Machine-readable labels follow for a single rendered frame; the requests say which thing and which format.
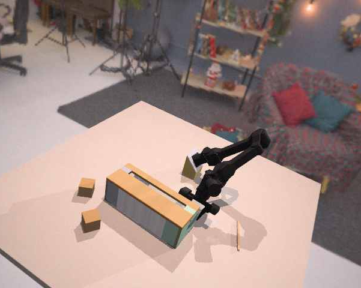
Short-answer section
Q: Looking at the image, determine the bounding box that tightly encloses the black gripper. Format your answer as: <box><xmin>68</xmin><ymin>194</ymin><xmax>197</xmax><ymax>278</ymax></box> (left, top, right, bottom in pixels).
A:
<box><xmin>178</xmin><ymin>184</ymin><xmax>220</xmax><ymax>220</ymax></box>

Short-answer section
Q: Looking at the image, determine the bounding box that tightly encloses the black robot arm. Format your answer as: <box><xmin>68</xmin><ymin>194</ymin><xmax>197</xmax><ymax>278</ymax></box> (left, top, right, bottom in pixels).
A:
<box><xmin>192</xmin><ymin>128</ymin><xmax>271</xmax><ymax>200</ymax></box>

